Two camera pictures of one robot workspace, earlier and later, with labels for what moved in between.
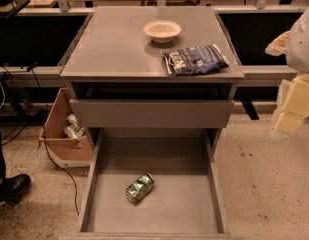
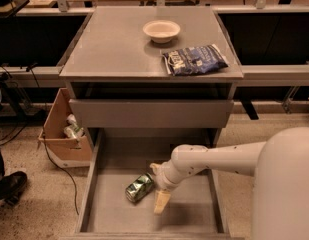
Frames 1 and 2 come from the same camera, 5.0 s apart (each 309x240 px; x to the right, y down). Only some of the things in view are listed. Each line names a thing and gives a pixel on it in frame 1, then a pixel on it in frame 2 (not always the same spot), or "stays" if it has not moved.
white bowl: x=162 y=31 stays
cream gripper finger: x=278 y=46 -> x=156 y=167
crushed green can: x=140 y=187 stays
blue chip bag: x=194 y=60 stays
